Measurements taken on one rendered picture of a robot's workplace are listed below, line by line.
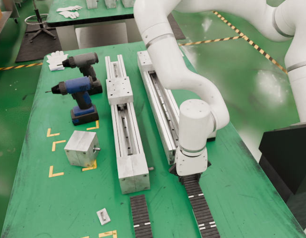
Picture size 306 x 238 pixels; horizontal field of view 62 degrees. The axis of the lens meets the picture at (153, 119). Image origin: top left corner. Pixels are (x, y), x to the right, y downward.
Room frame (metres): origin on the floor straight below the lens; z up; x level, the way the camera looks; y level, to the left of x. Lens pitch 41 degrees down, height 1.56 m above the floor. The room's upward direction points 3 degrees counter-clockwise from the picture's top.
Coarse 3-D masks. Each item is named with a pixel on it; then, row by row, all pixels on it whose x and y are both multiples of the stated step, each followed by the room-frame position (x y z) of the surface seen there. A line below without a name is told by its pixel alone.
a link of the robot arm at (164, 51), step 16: (160, 48) 0.66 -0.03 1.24; (176, 48) 0.67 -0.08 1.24; (160, 64) 0.64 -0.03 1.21; (176, 64) 0.63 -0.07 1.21; (160, 80) 0.63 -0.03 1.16; (176, 80) 0.60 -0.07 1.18; (192, 80) 0.61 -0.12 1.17; (208, 80) 0.62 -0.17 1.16; (208, 96) 0.60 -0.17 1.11; (224, 112) 0.56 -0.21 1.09
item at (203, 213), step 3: (204, 210) 0.41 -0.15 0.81; (207, 210) 0.41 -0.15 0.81; (195, 213) 0.40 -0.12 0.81; (198, 213) 0.40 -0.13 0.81; (201, 213) 0.40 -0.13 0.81; (204, 213) 0.40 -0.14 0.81; (207, 213) 0.40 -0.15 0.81; (210, 213) 0.40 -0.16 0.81; (195, 216) 0.39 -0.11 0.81; (198, 216) 0.39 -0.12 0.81; (201, 216) 0.39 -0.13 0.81; (204, 216) 0.39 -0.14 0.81
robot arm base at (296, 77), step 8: (288, 72) 0.73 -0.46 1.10; (296, 72) 0.70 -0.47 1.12; (304, 72) 0.68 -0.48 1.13; (296, 80) 0.69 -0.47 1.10; (304, 80) 0.67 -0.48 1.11; (296, 88) 0.68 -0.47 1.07; (304, 88) 0.66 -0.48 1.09; (296, 96) 0.67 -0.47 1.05; (304, 96) 0.64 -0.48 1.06; (296, 104) 0.66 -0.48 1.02; (304, 104) 0.63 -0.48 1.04; (304, 112) 0.61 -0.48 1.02; (304, 120) 0.60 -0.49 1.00
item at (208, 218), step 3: (207, 216) 0.39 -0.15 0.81; (210, 216) 0.39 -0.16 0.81; (198, 219) 0.38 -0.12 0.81; (201, 219) 0.38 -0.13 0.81; (204, 219) 0.38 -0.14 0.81; (207, 219) 0.38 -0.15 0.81; (210, 219) 0.38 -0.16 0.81; (198, 222) 0.37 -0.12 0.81; (201, 222) 0.37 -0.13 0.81; (204, 222) 0.37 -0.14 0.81
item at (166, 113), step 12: (144, 72) 1.18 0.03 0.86; (144, 84) 1.16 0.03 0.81; (156, 84) 1.11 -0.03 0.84; (156, 96) 0.96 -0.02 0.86; (168, 96) 0.96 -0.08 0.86; (156, 108) 0.87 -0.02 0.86; (168, 108) 0.92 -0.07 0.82; (156, 120) 0.85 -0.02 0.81; (168, 120) 0.82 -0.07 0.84; (168, 132) 0.72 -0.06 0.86; (168, 144) 0.65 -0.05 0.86; (168, 156) 0.63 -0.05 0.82
